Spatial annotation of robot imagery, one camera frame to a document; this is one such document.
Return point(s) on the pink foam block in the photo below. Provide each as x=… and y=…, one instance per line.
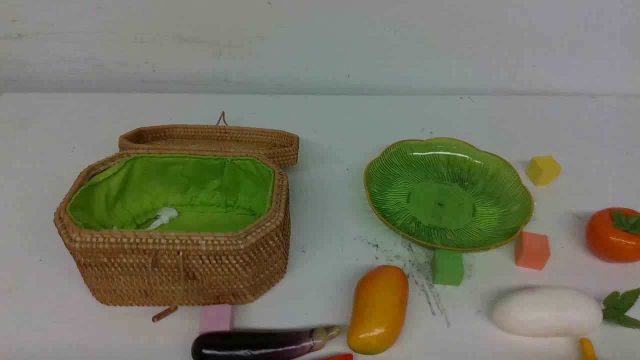
x=215, y=318

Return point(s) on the woven rattan basket lid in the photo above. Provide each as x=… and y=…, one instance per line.
x=278, y=146

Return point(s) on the green foam cube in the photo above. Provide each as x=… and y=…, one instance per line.
x=447, y=267

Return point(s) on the yellow orange mango toy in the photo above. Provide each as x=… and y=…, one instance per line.
x=379, y=309

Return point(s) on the white radish toy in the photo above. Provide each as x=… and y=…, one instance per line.
x=554, y=311

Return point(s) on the green glass leaf plate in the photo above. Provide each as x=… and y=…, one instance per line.
x=444, y=193

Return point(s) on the yellow banana toy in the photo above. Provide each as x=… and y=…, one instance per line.
x=587, y=349

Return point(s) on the orange persimmon toy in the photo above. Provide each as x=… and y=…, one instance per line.
x=613, y=235

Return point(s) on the woven rattan basket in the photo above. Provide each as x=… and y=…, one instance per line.
x=178, y=228

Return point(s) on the yellow foam cube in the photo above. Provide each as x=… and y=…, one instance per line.
x=542, y=170

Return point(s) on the red orange carrot toy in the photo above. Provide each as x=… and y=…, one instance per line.
x=343, y=356

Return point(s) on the purple eggplant toy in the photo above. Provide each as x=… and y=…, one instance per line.
x=286, y=344

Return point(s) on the orange foam cube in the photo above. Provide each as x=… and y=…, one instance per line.
x=532, y=251

